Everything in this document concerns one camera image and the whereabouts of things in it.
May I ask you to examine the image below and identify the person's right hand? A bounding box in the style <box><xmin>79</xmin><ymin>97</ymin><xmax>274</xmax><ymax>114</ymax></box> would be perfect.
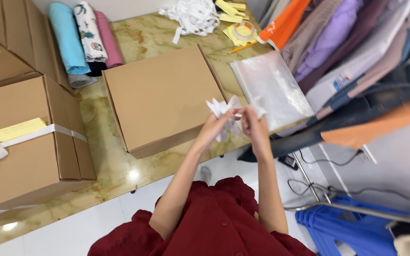
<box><xmin>241</xmin><ymin>105</ymin><xmax>270</xmax><ymax>147</ymax></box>

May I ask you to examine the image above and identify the person's left hand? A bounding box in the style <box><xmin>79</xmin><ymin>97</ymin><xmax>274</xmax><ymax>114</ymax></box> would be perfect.
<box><xmin>197</xmin><ymin>108</ymin><xmax>244</xmax><ymax>144</ymax></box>

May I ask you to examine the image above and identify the white paper ribbon bow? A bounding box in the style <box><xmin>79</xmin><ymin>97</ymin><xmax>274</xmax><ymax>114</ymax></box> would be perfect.
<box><xmin>206</xmin><ymin>95</ymin><xmax>268</xmax><ymax>143</ymax></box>

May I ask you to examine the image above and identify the stack of clear plastic bags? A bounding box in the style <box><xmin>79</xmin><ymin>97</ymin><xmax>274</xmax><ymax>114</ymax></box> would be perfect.
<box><xmin>230</xmin><ymin>50</ymin><xmax>315</xmax><ymax>133</ymax></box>

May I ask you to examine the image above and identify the black power adapter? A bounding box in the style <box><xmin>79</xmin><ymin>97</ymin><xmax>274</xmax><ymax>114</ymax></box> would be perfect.
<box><xmin>278</xmin><ymin>155</ymin><xmax>299</xmax><ymax>171</ymax></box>

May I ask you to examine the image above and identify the person's grey shoe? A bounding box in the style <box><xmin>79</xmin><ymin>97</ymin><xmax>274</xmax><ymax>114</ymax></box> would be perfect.
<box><xmin>199</xmin><ymin>166</ymin><xmax>212</xmax><ymax>185</ymax></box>

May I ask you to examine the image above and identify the plain brown cardboard box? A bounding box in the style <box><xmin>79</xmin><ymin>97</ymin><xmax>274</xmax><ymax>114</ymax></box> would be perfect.
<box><xmin>102</xmin><ymin>44</ymin><xmax>228</xmax><ymax>159</ymax></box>

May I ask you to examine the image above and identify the yellow pencil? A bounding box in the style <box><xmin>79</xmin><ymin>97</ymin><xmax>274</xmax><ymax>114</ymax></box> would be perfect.
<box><xmin>228</xmin><ymin>41</ymin><xmax>259</xmax><ymax>55</ymax></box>

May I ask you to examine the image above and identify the clear tape roll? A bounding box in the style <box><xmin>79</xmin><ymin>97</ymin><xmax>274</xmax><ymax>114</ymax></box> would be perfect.
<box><xmin>233</xmin><ymin>20</ymin><xmax>256</xmax><ymax>41</ymax></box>

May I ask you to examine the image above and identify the pile of yellow paper notes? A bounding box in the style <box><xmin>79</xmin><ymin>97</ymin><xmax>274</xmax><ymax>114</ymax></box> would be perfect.
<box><xmin>215</xmin><ymin>0</ymin><xmax>259</xmax><ymax>47</ymax></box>

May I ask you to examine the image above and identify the heap of white ribbon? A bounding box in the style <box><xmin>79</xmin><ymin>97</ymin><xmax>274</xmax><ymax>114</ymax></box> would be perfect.
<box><xmin>158</xmin><ymin>0</ymin><xmax>221</xmax><ymax>45</ymax></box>

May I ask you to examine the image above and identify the rack of hanging clothes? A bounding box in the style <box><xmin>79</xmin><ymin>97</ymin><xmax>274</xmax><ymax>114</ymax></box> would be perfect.
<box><xmin>237</xmin><ymin>0</ymin><xmax>410</xmax><ymax>163</ymax></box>

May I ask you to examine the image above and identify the person's dark red dress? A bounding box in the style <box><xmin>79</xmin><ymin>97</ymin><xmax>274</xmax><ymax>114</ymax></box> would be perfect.
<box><xmin>87</xmin><ymin>176</ymin><xmax>317</xmax><ymax>256</ymax></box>

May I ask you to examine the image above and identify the rolled black cloth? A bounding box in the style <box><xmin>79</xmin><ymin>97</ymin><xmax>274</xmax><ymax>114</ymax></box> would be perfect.
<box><xmin>86</xmin><ymin>61</ymin><xmax>107</xmax><ymax>77</ymax></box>

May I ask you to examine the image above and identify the rolled pink cloth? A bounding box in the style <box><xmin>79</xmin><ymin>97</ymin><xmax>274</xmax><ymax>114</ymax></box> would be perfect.
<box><xmin>94</xmin><ymin>11</ymin><xmax>124</xmax><ymax>69</ymax></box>

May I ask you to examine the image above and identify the stack of blue hangers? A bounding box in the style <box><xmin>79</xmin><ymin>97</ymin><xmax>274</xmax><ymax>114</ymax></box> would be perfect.
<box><xmin>295</xmin><ymin>195</ymin><xmax>410</xmax><ymax>256</ymax></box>

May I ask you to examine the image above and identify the rolled grey cloth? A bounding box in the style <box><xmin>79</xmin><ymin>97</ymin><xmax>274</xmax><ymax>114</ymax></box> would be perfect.
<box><xmin>67</xmin><ymin>73</ymin><xmax>99</xmax><ymax>89</ymax></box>

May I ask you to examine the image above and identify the rolled white printed cloth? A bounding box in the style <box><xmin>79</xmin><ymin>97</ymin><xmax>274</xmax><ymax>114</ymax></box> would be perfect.
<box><xmin>73</xmin><ymin>1</ymin><xmax>108</xmax><ymax>63</ymax></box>

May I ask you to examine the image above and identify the rolled light blue cloth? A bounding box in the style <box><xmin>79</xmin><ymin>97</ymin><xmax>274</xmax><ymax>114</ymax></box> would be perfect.
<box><xmin>48</xmin><ymin>3</ymin><xmax>92</xmax><ymax>75</ymax></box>

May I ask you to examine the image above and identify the white ribbon band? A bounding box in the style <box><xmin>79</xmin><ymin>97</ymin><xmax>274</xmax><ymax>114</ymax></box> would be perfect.
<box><xmin>0</xmin><ymin>123</ymin><xmax>88</xmax><ymax>176</ymax></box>

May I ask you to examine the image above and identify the ribbon-tied brown cardboard box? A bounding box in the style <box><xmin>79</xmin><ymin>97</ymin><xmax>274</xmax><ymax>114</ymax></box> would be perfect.
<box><xmin>0</xmin><ymin>75</ymin><xmax>97</xmax><ymax>211</ymax></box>

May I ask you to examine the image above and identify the yellow paper note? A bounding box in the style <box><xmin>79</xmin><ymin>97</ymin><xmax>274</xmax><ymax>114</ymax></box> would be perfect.
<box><xmin>0</xmin><ymin>118</ymin><xmax>47</xmax><ymax>142</ymax></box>

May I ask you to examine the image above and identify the large brown cardboard box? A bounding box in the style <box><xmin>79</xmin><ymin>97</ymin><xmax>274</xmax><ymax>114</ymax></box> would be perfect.
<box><xmin>0</xmin><ymin>0</ymin><xmax>74</xmax><ymax>94</ymax></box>

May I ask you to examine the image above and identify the black cable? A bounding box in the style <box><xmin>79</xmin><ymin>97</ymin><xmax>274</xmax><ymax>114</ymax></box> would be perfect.
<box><xmin>287</xmin><ymin>149</ymin><xmax>410</xmax><ymax>210</ymax></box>

